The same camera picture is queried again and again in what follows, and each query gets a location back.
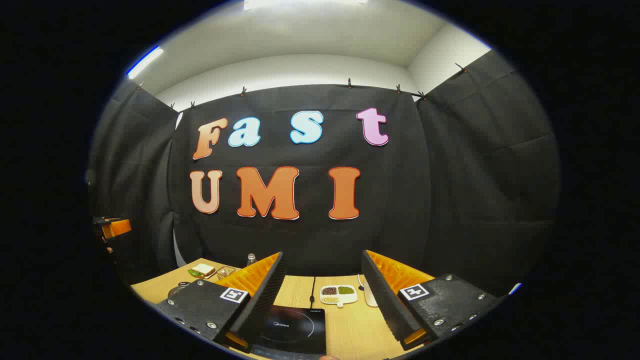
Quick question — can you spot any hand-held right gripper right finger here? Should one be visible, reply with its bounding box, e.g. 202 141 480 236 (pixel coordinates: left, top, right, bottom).
361 249 506 351

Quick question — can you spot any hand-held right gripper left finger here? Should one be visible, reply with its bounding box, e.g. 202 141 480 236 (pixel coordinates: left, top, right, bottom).
156 251 287 353

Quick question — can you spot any black induction cooktop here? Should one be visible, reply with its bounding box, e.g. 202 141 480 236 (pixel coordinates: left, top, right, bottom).
249 306 327 360

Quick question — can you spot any steel pot with black handle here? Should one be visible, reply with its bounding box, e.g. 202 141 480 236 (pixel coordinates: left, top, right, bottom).
166 281 197 299

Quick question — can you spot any white toaster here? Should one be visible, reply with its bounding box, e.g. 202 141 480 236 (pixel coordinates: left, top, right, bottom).
359 274 379 308

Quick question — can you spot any white divided bean plate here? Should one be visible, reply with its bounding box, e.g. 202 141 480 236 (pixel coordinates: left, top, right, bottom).
320 285 359 308

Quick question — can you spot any sandwich with lettuce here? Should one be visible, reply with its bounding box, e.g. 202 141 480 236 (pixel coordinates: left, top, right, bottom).
188 263 217 279

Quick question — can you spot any black backdrop cloth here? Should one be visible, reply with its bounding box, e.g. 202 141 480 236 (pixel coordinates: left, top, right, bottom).
89 49 561 298

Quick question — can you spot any long ceiling light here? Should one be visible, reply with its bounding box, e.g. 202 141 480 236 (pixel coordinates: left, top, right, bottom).
243 0 369 11
126 46 164 80

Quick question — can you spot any row of black cloth clips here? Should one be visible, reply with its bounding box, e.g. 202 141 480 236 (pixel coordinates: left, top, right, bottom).
137 62 468 112

